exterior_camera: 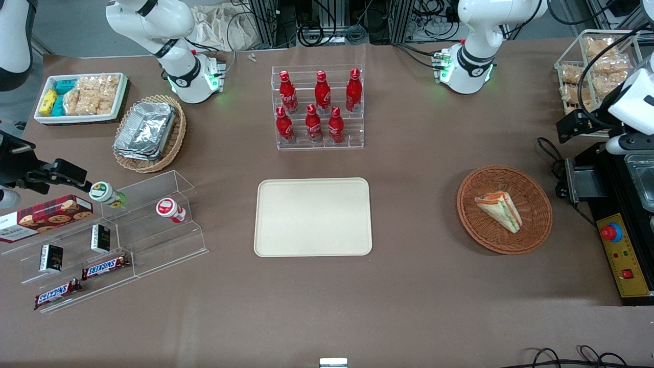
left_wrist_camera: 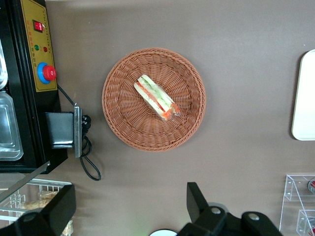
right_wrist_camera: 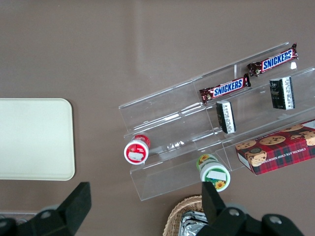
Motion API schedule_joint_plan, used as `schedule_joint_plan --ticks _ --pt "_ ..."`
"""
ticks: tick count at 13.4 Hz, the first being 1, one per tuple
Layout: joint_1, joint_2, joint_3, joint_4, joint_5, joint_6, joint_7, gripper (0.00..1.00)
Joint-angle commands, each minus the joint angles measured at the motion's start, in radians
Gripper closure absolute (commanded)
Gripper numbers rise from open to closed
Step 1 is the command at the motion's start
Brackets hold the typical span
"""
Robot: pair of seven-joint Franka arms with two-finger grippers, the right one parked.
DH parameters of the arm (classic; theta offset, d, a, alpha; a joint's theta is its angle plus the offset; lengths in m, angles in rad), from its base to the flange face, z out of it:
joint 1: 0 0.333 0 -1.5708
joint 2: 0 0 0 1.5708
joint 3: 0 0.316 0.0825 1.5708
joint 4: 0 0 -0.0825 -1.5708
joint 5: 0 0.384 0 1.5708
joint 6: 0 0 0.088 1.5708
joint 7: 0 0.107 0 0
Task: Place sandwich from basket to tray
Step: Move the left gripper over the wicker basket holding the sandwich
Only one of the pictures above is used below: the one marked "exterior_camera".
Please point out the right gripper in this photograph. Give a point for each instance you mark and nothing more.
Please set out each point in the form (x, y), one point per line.
(11, 162)

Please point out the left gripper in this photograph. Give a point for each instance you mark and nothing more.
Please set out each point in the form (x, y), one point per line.
(599, 115)

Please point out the triangular sandwich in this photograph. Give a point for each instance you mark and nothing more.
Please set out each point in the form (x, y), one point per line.
(500, 209)

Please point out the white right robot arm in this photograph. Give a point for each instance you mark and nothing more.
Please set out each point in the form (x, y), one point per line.
(173, 46)

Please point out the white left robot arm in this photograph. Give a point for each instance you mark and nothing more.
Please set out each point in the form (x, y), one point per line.
(475, 30)

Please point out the round brown wicker basket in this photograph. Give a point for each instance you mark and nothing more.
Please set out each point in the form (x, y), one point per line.
(531, 225)

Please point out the silver foil tray stack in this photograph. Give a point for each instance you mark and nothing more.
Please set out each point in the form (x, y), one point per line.
(145, 130)

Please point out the oval light wicker basket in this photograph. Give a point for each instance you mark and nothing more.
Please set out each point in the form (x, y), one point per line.
(176, 138)

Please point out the beige plastic tray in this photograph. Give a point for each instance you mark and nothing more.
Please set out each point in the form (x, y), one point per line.
(312, 217)

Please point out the clear plastic container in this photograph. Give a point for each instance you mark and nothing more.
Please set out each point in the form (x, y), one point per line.
(645, 179)

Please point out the red cookie box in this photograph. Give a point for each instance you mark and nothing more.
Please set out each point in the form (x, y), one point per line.
(46, 217)

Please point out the black yellow control box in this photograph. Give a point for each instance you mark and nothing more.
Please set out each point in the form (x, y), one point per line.
(603, 204)

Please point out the small black box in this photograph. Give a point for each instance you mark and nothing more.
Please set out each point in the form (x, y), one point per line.
(100, 238)
(51, 258)

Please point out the red emergency stop button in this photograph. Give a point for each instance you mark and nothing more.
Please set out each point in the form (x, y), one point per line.
(611, 232)

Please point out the green lid drink bottle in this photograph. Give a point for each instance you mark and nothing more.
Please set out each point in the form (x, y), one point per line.
(104, 193)

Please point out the yellow snack box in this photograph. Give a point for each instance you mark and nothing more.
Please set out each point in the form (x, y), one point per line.
(48, 102)

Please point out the teal snack box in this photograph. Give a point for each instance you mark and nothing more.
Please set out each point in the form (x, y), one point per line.
(65, 86)
(59, 106)

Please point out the snickers bar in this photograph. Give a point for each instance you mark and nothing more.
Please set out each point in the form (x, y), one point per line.
(104, 267)
(56, 294)

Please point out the white rectangular bin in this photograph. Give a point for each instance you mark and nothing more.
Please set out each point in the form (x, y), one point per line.
(82, 119)

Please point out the clear rice cracker packet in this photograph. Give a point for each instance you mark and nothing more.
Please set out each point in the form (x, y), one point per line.
(92, 94)

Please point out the clear acrylic step shelf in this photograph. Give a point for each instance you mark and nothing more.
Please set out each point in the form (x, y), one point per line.
(153, 240)

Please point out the red lid drink bottle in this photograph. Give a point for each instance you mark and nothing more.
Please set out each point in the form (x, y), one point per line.
(169, 209)

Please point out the white plastic bag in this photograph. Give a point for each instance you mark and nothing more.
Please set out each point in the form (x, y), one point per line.
(219, 28)

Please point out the clear acrylic bottle rack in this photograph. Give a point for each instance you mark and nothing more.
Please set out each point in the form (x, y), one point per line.
(352, 140)

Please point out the red cola bottle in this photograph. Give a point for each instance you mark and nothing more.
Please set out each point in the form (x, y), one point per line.
(322, 94)
(335, 127)
(288, 94)
(353, 92)
(284, 127)
(313, 125)

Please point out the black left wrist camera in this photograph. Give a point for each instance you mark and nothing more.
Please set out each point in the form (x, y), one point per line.
(577, 122)

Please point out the grey metal bracket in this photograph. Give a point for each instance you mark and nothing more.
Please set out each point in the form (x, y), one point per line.
(585, 181)

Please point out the red rocker switch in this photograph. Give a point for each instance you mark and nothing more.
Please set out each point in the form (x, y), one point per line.
(627, 274)

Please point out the aluminium frame post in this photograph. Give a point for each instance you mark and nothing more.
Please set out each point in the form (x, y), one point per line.
(265, 20)
(406, 18)

